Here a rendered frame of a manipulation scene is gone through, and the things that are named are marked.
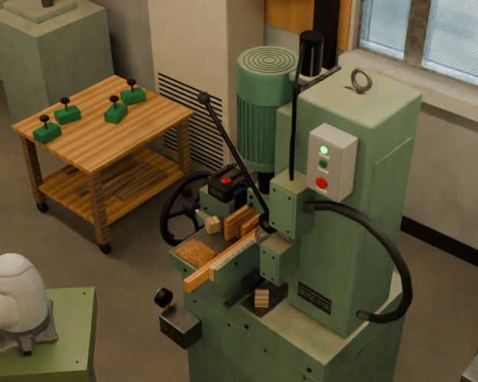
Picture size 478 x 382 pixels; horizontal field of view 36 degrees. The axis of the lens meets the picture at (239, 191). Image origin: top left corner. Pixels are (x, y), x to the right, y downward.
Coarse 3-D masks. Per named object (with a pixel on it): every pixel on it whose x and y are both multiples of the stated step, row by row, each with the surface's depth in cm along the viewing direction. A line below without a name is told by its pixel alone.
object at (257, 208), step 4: (256, 184) 225; (248, 188) 224; (248, 192) 224; (252, 192) 223; (248, 196) 225; (252, 196) 223; (264, 196) 221; (268, 196) 221; (248, 200) 226; (252, 200) 224; (256, 200) 223; (264, 200) 220; (268, 200) 219; (248, 204) 227; (252, 204) 225; (256, 204) 224; (268, 204) 220; (252, 208) 226; (256, 208) 225; (260, 208) 223; (260, 212) 224
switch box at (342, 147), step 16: (320, 128) 175; (336, 128) 175; (320, 144) 172; (336, 144) 169; (352, 144) 170; (336, 160) 171; (352, 160) 174; (320, 176) 177; (336, 176) 174; (352, 176) 177; (320, 192) 180; (336, 192) 176
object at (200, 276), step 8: (240, 240) 225; (232, 248) 222; (216, 256) 219; (208, 264) 217; (200, 272) 214; (208, 272) 216; (184, 280) 211; (192, 280) 212; (200, 280) 215; (184, 288) 213; (192, 288) 213
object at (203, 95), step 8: (200, 96) 199; (208, 96) 199; (208, 104) 200; (216, 120) 200; (224, 136) 201; (232, 144) 202; (232, 152) 201; (240, 160) 202; (248, 176) 202; (256, 192) 203; (264, 208) 203; (264, 216) 202; (264, 224) 203; (272, 232) 203; (280, 232) 203; (288, 240) 202
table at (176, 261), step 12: (204, 216) 245; (204, 228) 235; (204, 240) 231; (216, 240) 231; (228, 240) 231; (168, 252) 227; (216, 252) 226; (180, 264) 225; (252, 264) 226; (228, 276) 219; (240, 276) 224; (204, 288) 222; (216, 288) 217; (228, 288) 222
